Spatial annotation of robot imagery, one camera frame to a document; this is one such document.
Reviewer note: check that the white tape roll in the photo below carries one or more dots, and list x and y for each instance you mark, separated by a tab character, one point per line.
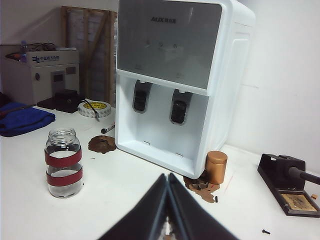
100	110

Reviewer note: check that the small blue plastic bottle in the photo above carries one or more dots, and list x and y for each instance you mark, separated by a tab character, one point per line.
23	53

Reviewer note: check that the small oval brown patch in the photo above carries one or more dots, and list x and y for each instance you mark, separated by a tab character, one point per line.
101	144

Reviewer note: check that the white AUX water dispenser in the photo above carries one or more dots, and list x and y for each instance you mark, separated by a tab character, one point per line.
175	37

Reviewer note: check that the black soldering iron stand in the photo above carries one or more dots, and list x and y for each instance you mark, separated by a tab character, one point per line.
277	180

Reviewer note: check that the gold cylindrical canister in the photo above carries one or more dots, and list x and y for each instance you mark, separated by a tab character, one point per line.
216	167

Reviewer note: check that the wooden crate frame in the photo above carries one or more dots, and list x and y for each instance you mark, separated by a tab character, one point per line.
100	50

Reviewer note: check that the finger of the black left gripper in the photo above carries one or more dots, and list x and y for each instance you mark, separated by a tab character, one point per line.
192	215
147	215

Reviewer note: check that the grey machine with blue logo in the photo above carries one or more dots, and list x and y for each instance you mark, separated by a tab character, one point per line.
45	80

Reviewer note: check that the black marker pen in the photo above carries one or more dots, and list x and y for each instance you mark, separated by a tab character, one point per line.
108	128

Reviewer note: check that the black flat box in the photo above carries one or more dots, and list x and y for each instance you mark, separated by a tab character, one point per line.
62	102

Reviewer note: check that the blue cloth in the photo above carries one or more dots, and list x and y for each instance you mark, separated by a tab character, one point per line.
25	120

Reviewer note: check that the small black screw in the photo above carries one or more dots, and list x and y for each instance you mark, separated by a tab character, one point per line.
216	199
266	231

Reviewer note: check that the glass bottle with red belts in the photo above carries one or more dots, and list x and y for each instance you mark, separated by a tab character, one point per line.
63	160

